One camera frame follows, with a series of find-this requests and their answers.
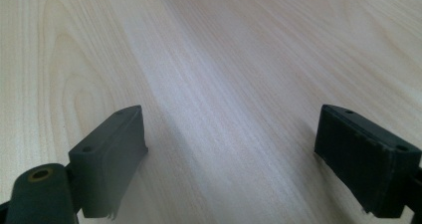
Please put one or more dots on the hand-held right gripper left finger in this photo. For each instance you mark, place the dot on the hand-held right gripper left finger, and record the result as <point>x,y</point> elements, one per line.
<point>106,164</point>

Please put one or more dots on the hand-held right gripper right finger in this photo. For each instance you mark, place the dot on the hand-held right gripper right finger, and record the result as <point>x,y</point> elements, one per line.
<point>365,171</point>

